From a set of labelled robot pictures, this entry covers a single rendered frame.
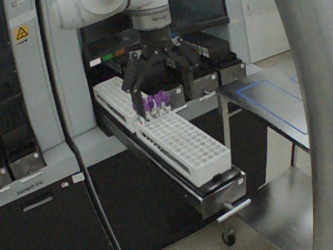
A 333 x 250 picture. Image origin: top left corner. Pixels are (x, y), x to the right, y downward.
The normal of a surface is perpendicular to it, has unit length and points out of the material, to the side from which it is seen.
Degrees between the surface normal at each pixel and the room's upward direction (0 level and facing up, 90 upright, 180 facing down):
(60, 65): 90
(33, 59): 90
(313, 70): 89
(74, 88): 90
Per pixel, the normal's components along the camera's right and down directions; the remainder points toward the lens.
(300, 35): -0.81, 0.41
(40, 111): 0.52, 0.37
